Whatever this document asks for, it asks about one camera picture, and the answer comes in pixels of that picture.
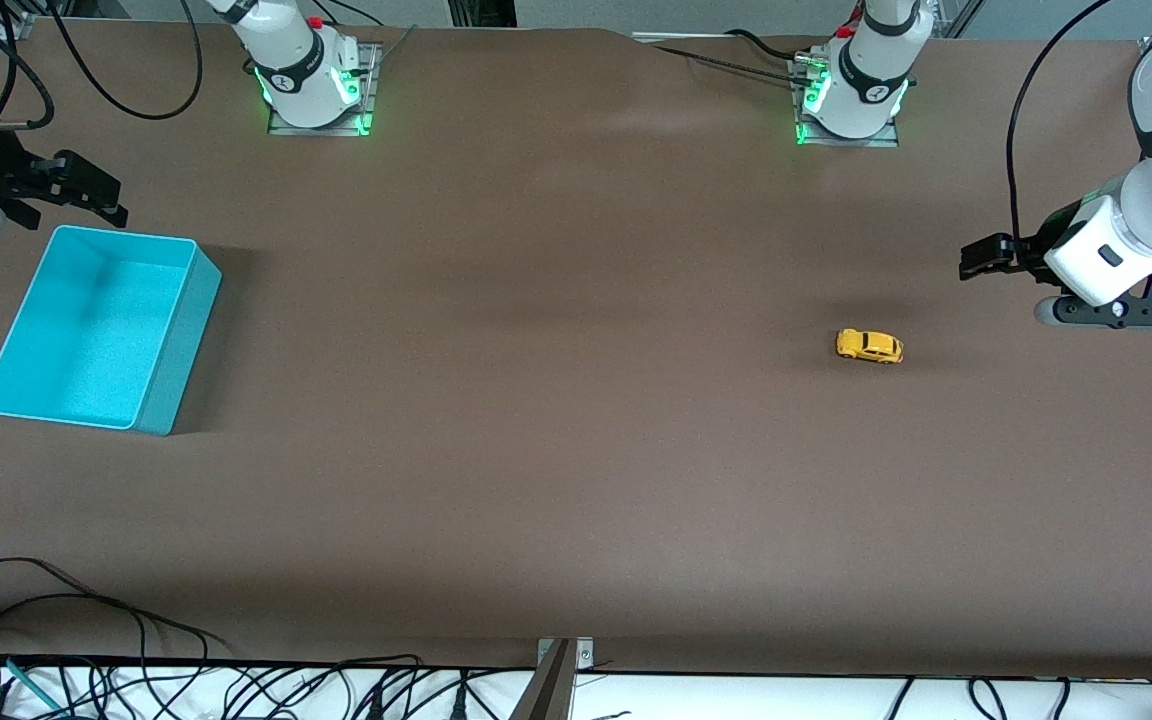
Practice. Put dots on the yellow toy beetle car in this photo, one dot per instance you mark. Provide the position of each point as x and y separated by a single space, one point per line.
871 345

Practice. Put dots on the teal plastic bin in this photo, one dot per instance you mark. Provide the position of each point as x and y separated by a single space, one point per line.
86 330

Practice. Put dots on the black power plug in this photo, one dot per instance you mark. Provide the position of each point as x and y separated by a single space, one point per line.
461 700
376 703

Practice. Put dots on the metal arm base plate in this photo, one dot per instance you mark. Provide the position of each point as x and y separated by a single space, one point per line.
851 142
372 90

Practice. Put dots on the black background post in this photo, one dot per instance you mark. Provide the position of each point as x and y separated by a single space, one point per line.
481 12

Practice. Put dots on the small metal bracket plate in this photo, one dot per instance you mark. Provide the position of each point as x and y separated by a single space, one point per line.
584 655

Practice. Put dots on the grey metal post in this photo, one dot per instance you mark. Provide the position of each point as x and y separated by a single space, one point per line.
546 695

